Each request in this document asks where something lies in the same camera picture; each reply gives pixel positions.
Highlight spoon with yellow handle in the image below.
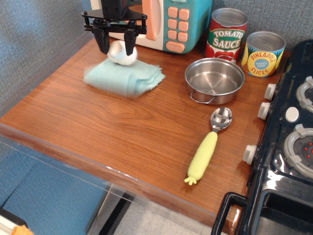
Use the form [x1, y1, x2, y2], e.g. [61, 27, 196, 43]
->
[184, 107, 232, 186]

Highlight white plush mushroom toy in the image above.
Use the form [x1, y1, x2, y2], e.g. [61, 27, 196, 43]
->
[107, 40, 138, 66]

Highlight orange and black corner object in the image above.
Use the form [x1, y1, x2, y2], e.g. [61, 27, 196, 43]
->
[0, 208, 34, 235]

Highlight small stainless steel pot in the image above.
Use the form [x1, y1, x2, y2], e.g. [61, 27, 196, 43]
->
[184, 58, 245, 105]

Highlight teal toy microwave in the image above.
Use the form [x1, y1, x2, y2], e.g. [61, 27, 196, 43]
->
[89, 0, 213, 55]

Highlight black toy stove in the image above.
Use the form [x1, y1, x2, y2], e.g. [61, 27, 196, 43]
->
[211, 40, 313, 235]

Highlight pineapple slices can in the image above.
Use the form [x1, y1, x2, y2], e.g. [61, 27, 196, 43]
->
[241, 31, 286, 78]

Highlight tomato sauce can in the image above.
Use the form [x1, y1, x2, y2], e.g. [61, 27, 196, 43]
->
[205, 7, 248, 62]

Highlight light teal folded cloth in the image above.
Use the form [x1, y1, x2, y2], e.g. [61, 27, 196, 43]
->
[84, 59, 165, 97]

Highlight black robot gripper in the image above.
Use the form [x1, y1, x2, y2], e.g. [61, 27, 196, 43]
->
[82, 0, 148, 56]

